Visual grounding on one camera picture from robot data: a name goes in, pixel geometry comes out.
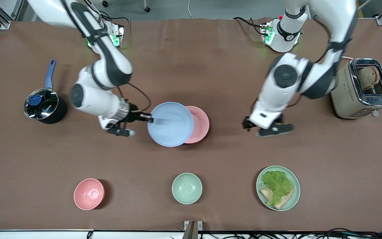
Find blue shallow bowl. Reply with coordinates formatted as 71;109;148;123
147;102;195;147

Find pink shallow bowl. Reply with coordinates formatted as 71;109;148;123
184;106;210;144

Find right arm base connector panel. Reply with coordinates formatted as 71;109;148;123
110;23;125;47

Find left arm base connector panel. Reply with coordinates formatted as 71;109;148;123
260;23;275;46

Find green lettuce leaf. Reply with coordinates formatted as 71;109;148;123
262;170;293;206

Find small green deep bowl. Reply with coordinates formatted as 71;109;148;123
172;173;203;204

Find brown bread slice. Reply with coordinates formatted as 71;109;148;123
260;188;294;210

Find glass lid with blue knob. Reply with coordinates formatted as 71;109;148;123
24;89;59;120

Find green plate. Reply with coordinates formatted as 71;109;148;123
256;166;301;211

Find small pink deep bowl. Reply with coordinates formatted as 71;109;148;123
74;178;105;210

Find beige chrome toaster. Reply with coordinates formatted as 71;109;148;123
330;58;382;120

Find brown toast in toaster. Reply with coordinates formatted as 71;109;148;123
357;66;381;92

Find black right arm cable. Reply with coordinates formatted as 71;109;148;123
116;82;152;113

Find dark saucepan with blue handle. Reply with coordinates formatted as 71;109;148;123
24;59;68;125

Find black right base cable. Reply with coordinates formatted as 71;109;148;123
99;11;130;27

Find black base cable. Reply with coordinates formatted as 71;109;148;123
99;11;130;27
233;17;268;36

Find black left base cable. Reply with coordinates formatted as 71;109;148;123
233;17;268;36

